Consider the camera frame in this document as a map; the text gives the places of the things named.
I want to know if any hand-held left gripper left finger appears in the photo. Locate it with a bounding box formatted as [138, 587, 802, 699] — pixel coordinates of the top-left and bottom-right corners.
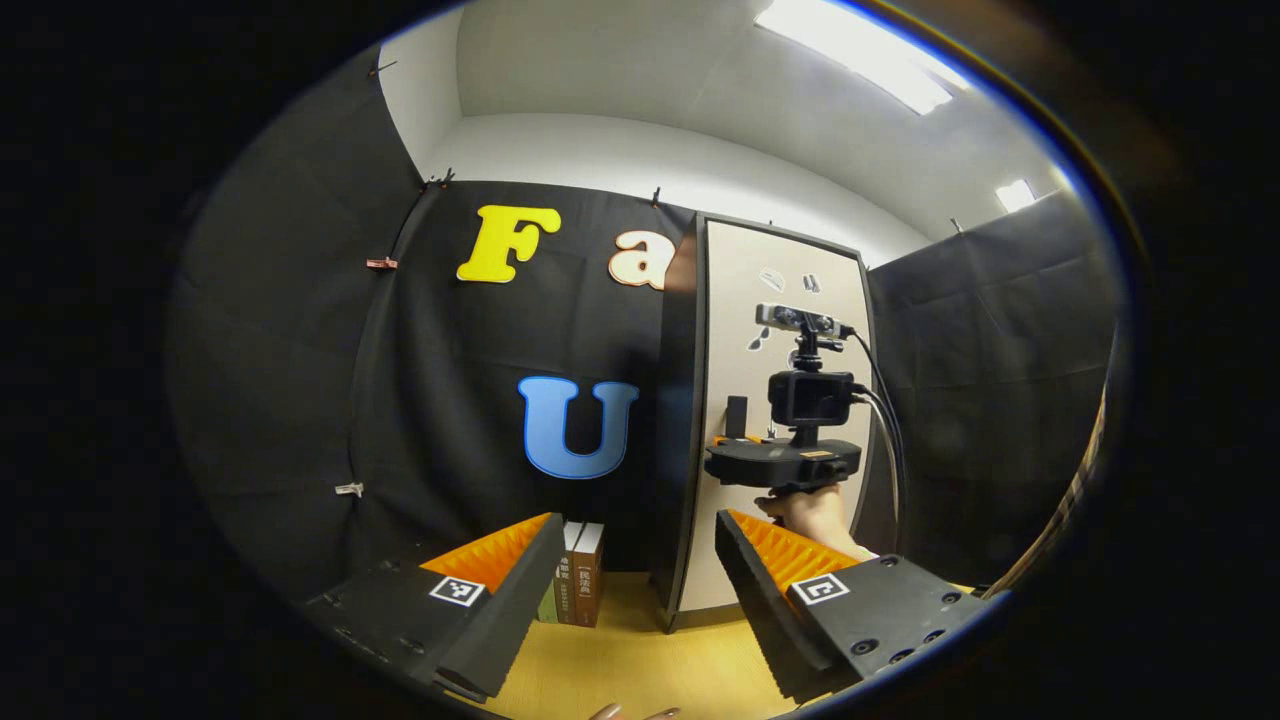
[298, 512, 569, 703]

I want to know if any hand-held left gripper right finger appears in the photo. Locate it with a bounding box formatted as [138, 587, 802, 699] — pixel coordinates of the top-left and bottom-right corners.
[714, 508, 995, 705]

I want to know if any brown book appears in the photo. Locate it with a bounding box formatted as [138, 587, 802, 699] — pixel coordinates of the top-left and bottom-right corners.
[571, 521, 606, 630]
[554, 519, 587, 627]

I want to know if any black backdrop cloth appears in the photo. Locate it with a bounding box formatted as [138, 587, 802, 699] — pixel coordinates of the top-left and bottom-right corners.
[165, 45, 1121, 601]

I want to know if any large ceiling light panel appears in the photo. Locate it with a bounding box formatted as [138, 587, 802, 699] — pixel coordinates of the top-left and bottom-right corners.
[755, 0, 958, 117]

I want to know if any black cable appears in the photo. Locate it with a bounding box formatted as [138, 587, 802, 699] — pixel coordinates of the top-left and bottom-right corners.
[852, 393, 904, 551]
[845, 324, 909, 521]

